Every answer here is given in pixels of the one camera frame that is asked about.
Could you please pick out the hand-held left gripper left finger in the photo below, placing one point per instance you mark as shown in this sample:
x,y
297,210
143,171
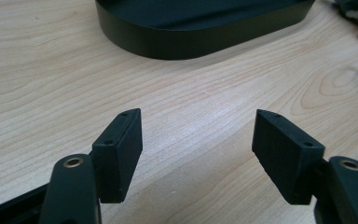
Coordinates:
x,y
118,155

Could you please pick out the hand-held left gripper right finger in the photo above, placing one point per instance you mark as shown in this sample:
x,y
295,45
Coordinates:
x,y
287,161

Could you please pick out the black key rack with tray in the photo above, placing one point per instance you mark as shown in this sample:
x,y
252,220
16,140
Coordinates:
x,y
199,40

